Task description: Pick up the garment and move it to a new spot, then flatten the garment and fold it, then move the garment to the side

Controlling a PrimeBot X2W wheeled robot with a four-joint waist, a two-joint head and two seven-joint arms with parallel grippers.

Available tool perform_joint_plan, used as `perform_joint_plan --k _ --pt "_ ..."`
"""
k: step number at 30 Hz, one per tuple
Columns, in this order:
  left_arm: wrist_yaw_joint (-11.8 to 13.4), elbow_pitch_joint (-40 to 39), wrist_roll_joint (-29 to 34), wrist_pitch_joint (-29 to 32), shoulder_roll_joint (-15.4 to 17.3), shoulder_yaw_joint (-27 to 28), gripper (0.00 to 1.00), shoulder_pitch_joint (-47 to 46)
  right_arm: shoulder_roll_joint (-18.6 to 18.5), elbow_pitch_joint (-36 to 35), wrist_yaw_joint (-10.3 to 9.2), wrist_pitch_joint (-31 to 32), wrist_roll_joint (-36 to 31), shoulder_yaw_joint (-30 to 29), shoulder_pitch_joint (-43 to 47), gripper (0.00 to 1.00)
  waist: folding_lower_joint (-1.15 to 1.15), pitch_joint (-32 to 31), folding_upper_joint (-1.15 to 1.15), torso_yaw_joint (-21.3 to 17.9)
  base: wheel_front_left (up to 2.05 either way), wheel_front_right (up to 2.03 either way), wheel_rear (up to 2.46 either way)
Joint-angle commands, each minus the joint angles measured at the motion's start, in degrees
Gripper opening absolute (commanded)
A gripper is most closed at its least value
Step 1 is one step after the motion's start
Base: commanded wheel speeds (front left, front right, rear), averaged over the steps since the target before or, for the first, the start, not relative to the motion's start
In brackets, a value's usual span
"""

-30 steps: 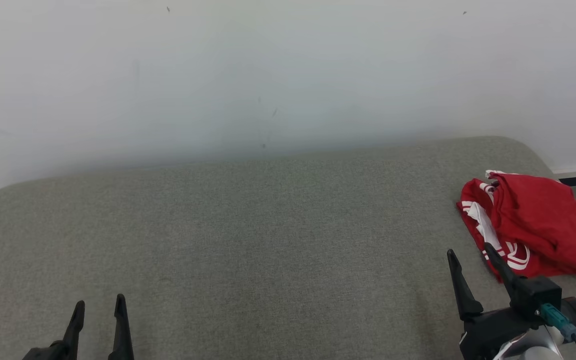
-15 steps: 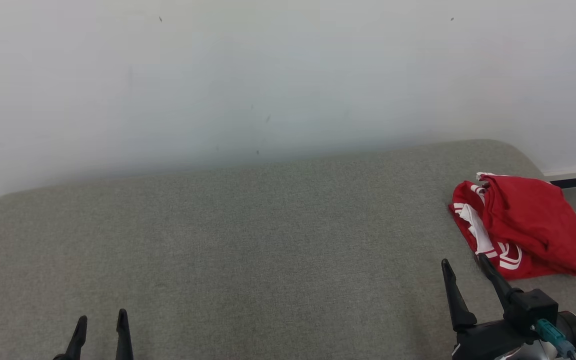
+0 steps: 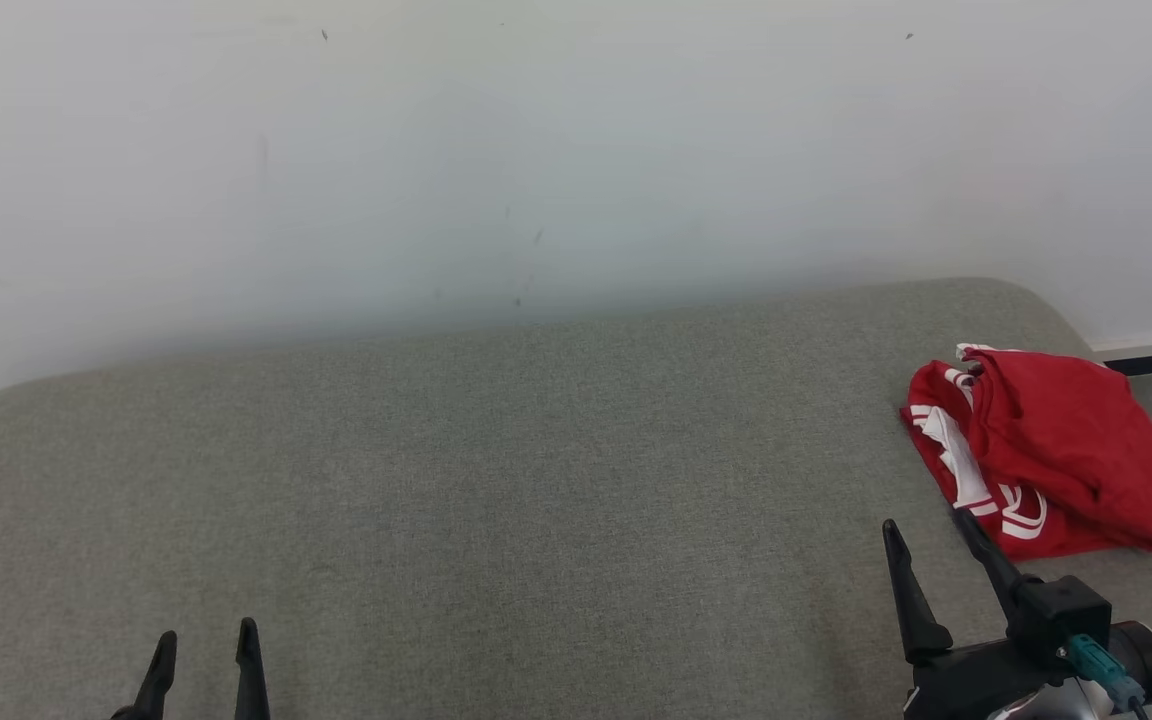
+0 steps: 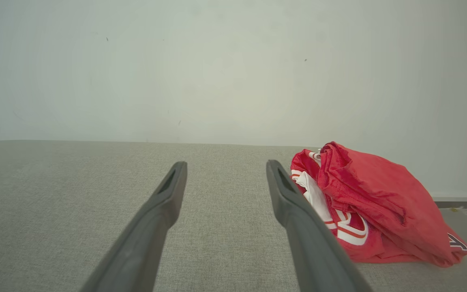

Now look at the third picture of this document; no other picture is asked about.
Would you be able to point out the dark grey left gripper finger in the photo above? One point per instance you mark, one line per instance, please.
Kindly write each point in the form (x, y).
(251, 680)
(158, 695)

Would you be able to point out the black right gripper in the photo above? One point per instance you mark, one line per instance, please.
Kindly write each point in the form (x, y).
(976, 685)

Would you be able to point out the red garment with white panel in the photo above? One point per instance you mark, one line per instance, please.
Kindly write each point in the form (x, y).
(1066, 430)

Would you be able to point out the red jersey with letter print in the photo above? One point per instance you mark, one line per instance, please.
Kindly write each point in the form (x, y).
(941, 385)

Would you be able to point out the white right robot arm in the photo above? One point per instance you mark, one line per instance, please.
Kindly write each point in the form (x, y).
(1056, 708)

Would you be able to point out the grey fabric sofa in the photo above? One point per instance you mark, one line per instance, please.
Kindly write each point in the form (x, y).
(536, 500)

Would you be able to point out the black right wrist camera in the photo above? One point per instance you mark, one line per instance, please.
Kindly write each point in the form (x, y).
(1061, 615)

